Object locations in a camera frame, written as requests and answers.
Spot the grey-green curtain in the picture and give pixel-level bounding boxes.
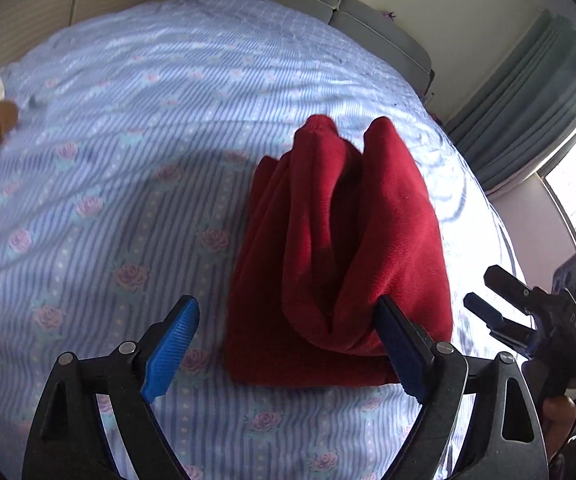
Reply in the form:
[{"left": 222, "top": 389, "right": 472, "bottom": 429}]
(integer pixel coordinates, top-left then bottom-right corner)
[{"left": 445, "top": 7, "right": 576, "bottom": 197}]

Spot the person's right hand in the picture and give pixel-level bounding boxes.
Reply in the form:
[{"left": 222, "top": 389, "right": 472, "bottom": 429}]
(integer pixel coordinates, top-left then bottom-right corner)
[{"left": 542, "top": 392, "right": 576, "bottom": 442}]

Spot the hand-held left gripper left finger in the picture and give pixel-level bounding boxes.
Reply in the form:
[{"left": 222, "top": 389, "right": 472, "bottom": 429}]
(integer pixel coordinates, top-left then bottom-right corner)
[{"left": 22, "top": 295, "right": 201, "bottom": 480}]

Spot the bed with blue striped sheet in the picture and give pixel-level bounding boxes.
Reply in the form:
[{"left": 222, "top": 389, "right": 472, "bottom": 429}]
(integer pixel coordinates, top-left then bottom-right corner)
[{"left": 0, "top": 0, "right": 533, "bottom": 480}]

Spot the red cartoon print sweatshirt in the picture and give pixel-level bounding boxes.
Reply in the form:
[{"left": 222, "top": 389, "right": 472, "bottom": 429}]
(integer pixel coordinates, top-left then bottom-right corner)
[{"left": 225, "top": 114, "right": 454, "bottom": 389}]

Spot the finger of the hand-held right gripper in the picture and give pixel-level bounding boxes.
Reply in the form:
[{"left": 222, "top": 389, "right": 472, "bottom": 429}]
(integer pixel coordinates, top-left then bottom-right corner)
[
  {"left": 484, "top": 265, "right": 544, "bottom": 317},
  {"left": 464, "top": 291, "right": 539, "bottom": 352}
]

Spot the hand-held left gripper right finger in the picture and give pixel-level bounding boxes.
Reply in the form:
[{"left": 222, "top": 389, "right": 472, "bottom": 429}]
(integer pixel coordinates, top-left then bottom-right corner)
[{"left": 375, "top": 295, "right": 549, "bottom": 480}]

